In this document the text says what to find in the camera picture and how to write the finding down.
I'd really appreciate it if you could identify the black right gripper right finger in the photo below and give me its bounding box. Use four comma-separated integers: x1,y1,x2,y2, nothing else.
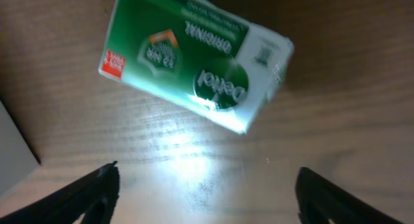
295,167,399,224

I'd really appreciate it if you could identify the green Dettol soap box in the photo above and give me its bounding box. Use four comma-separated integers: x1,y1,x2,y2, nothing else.
98,0,294,133

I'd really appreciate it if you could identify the white box with pink interior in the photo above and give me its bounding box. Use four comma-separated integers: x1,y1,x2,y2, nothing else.
1,102,39,197

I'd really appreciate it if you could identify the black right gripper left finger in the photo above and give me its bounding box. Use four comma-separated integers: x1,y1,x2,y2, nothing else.
1,161,120,224

